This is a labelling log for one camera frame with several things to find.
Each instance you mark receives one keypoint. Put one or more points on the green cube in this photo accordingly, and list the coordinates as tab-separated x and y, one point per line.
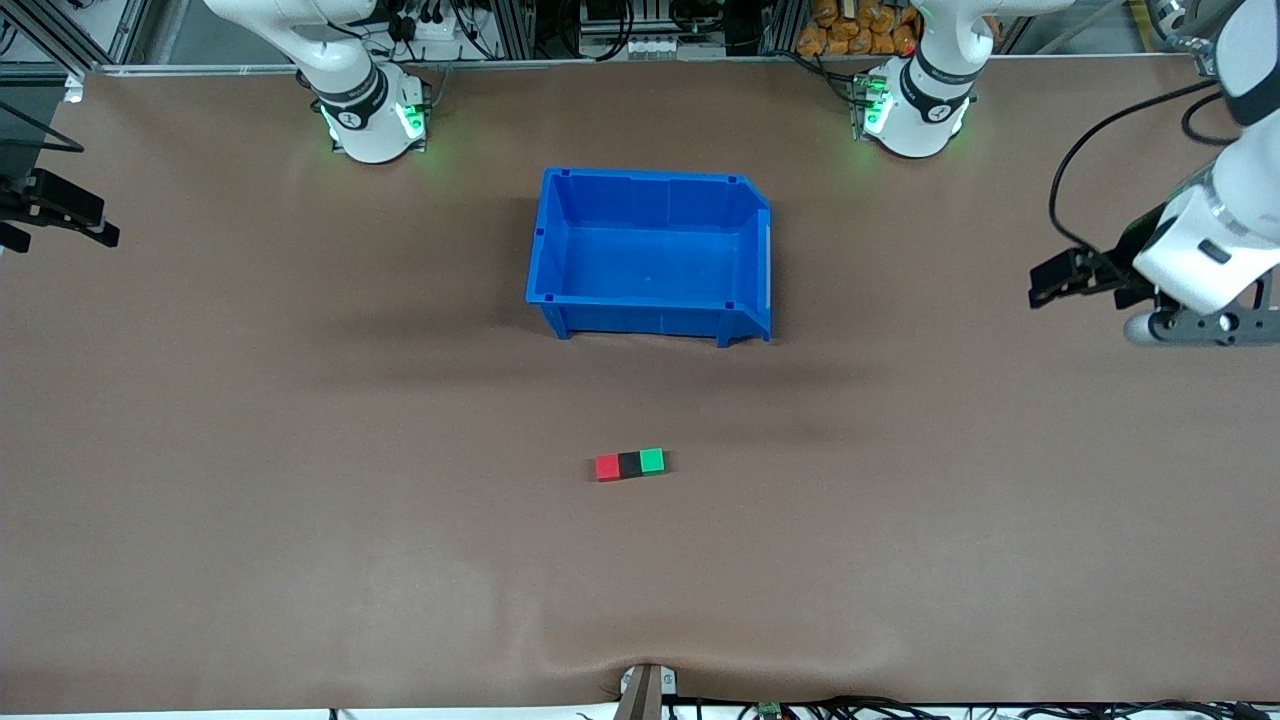
652	460

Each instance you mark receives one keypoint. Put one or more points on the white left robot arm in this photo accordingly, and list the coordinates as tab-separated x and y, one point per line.
925	110

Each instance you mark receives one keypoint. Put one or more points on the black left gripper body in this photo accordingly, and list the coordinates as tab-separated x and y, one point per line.
1122	264

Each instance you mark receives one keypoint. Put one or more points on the metal table edge bracket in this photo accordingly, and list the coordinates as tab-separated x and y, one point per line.
645	692

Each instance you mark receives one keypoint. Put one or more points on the blue plastic storage bin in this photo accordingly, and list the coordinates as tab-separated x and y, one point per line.
640	250

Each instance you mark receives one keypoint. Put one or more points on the red cube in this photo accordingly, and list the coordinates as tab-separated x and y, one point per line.
607	468

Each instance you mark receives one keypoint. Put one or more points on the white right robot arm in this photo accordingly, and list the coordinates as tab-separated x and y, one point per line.
365	110

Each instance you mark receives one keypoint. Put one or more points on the black cube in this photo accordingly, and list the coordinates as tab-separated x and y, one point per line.
630	465

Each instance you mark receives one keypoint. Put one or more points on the white power strip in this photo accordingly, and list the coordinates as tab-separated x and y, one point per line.
435	30

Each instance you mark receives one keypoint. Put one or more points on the orange objects pile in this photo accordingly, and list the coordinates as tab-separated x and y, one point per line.
855	28

